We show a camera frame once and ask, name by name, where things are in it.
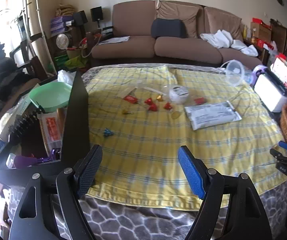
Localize dark blue lumbar cushion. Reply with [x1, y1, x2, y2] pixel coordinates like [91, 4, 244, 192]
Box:
[151, 18, 186, 40]

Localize stack of purple boxes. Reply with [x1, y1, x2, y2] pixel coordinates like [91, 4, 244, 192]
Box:
[50, 15, 73, 33]

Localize potted plant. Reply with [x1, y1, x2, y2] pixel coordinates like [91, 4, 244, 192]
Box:
[0, 2, 32, 39]

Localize white crumpled cloth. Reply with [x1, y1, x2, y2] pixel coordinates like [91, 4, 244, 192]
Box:
[200, 29, 259, 57]

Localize white round container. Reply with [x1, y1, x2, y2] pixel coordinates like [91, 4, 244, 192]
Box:
[169, 85, 189, 104]

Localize white pole rack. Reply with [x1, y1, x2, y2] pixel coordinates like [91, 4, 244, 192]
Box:
[20, 0, 59, 73]

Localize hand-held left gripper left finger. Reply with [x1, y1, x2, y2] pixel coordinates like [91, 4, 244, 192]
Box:
[8, 144, 103, 240]

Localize white rectangular box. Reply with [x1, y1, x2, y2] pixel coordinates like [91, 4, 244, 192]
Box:
[254, 68, 287, 113]

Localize cardboard box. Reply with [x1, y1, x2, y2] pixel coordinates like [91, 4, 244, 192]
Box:
[250, 21, 272, 43]

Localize brown sofa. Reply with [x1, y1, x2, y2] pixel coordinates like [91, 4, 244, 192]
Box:
[90, 0, 264, 68]

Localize black hairbrush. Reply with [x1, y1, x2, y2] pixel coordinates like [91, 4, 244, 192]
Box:
[8, 108, 43, 141]

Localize clear plastic wrapper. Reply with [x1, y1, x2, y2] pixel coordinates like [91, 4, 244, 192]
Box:
[124, 86, 146, 98]

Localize black storage box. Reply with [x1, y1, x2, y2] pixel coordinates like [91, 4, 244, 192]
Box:
[0, 69, 91, 188]

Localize red and white board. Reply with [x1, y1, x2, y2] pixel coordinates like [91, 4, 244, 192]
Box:
[269, 56, 287, 91]

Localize pile of dark clothes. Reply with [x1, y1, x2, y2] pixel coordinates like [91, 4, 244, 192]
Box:
[0, 41, 35, 107]

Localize white paper sheets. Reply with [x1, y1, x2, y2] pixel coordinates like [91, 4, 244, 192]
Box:
[98, 36, 130, 45]

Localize woven straw bag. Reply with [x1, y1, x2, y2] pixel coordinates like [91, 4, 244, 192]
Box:
[56, 4, 74, 17]

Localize clear plastic bucket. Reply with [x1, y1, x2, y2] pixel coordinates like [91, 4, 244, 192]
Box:
[220, 59, 246, 87]

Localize red and white packet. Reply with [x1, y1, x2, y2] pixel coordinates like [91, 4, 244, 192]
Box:
[39, 112, 64, 151]

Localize black speaker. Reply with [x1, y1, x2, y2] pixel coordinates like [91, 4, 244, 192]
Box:
[73, 11, 88, 26]
[91, 6, 103, 22]

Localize green plastic basin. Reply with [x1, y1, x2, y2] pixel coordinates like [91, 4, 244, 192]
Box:
[28, 82, 73, 114]

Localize green bag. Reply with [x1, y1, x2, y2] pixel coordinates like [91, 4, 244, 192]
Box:
[54, 54, 88, 68]

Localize yellow checked cloth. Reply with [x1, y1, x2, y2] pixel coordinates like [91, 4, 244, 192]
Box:
[83, 65, 287, 212]

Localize purple jug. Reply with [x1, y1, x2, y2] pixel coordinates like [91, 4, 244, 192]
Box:
[249, 65, 268, 86]

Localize tan sofa pillow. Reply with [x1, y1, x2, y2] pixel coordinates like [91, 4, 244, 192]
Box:
[204, 6, 244, 42]
[156, 1, 200, 38]

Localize dark wooden chair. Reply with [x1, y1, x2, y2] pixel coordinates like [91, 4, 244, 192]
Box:
[9, 31, 52, 81]

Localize purple handled tool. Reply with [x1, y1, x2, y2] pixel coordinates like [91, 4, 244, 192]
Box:
[6, 148, 61, 170]

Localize white plastic bag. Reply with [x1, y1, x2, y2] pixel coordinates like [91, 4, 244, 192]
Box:
[57, 69, 74, 86]

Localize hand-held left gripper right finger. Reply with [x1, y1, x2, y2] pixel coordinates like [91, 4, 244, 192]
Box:
[178, 145, 274, 240]

